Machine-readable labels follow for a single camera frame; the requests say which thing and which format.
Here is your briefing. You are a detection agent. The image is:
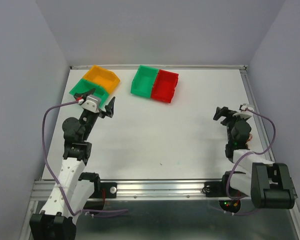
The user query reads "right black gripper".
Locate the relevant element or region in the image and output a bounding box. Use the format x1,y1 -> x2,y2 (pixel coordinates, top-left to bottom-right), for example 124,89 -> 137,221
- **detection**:
213,105 -> 247,144

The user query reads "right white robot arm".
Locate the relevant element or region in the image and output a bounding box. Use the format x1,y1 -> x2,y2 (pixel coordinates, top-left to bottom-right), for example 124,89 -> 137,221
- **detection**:
213,104 -> 296,209

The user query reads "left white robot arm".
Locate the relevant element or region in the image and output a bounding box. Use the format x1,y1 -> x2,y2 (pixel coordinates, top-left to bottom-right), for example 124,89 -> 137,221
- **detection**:
29,88 -> 115,240

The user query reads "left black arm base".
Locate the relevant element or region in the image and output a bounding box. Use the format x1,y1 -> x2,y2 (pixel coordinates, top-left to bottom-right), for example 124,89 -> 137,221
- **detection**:
83,182 -> 118,210

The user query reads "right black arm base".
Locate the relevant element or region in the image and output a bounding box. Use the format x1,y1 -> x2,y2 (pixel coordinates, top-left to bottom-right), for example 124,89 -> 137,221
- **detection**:
202,180 -> 241,214

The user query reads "left green plastic bin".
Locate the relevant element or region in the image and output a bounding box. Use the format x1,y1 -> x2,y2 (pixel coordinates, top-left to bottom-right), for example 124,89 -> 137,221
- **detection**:
69,78 -> 109,107

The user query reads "green plastic bin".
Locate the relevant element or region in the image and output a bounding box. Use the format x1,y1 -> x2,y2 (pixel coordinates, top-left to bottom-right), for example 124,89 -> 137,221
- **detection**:
69,78 -> 109,107
130,65 -> 159,99

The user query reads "orange plastic bin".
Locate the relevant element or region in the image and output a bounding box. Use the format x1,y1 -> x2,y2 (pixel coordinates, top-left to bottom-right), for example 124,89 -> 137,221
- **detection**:
83,65 -> 120,95

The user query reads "right green plastic bin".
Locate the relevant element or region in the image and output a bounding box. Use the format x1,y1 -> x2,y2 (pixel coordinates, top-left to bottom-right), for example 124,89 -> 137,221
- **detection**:
130,65 -> 159,99

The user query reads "red plastic bin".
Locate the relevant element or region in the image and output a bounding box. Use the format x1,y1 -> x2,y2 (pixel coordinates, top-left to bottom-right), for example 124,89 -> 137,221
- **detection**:
150,69 -> 179,104

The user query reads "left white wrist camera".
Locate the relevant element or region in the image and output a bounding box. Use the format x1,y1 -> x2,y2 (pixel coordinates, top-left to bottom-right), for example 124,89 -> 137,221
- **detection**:
80,94 -> 101,113

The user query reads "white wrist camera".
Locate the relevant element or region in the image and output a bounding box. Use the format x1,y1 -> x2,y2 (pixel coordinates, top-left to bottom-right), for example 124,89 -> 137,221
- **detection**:
80,94 -> 101,113
232,103 -> 255,120

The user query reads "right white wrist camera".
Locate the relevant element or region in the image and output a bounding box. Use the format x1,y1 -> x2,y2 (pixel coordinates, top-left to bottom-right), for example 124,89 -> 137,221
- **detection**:
232,103 -> 255,120

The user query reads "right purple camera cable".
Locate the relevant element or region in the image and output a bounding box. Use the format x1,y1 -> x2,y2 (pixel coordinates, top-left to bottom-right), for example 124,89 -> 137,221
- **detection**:
223,109 -> 277,217

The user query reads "purple camera cable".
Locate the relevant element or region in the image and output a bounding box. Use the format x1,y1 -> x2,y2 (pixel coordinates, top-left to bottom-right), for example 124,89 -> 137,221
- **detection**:
223,109 -> 277,217
42,101 -> 129,218

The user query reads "aluminium table edge frame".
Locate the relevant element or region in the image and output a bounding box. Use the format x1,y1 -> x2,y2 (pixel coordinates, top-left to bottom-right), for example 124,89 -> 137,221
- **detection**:
65,64 -> 270,149

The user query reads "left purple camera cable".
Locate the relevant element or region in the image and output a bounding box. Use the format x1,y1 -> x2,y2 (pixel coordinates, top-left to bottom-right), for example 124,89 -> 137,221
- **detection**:
42,101 -> 129,218

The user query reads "aluminium front rail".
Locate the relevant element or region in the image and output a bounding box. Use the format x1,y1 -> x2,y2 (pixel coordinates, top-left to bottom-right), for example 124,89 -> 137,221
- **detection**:
29,177 -> 298,201

